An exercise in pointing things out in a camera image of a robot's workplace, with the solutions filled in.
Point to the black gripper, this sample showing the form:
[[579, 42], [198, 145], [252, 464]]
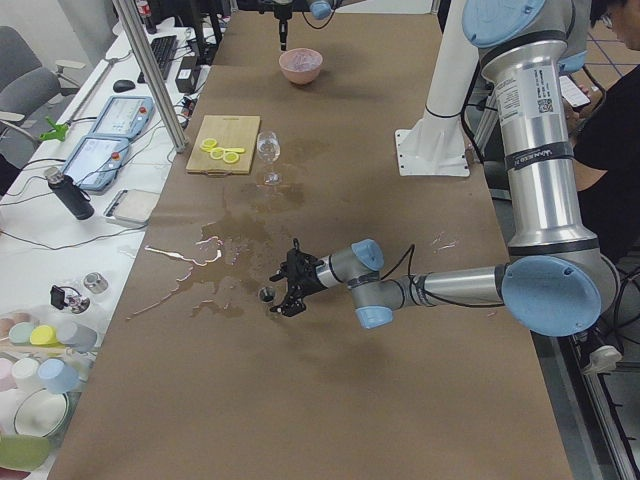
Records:
[[283, 20], [311, 280]]

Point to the steel jigger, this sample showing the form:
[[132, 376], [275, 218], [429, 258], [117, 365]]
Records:
[[267, 294]]

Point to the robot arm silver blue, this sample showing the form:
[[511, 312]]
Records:
[[319, 9], [557, 282]]

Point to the pink bowl of ice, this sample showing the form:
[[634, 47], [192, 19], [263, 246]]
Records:
[[301, 66]]

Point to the clear wine glass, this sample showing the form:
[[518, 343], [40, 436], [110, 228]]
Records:
[[268, 150]]

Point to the bamboo cutting board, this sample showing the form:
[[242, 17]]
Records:
[[229, 131]]

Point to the black keyboard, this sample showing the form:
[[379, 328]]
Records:
[[164, 49]]

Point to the black computer mouse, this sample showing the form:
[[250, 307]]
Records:
[[123, 85]]

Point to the upper teach pendant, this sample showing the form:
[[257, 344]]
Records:
[[124, 116]]

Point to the teach pendant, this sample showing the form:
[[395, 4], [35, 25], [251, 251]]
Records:
[[96, 161], [124, 116]]

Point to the lower teach pendant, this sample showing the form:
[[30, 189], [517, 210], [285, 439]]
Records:
[[96, 161]]

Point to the light blue cup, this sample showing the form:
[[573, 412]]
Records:
[[58, 377]]

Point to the black water bottle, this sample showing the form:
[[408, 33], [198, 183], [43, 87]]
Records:
[[71, 196]]

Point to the green clamp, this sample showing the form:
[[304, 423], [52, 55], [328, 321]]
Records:
[[57, 131]]

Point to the yellow cup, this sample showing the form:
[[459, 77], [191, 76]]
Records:
[[44, 336]]

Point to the person in black shirt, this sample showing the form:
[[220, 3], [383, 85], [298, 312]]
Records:
[[606, 168]]

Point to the aluminium frame post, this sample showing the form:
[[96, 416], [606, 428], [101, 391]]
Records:
[[136, 34]]

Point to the lemon slice near handle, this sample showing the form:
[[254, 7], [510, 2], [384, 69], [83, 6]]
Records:
[[231, 157]]

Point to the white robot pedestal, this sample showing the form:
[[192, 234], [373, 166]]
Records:
[[435, 146]]

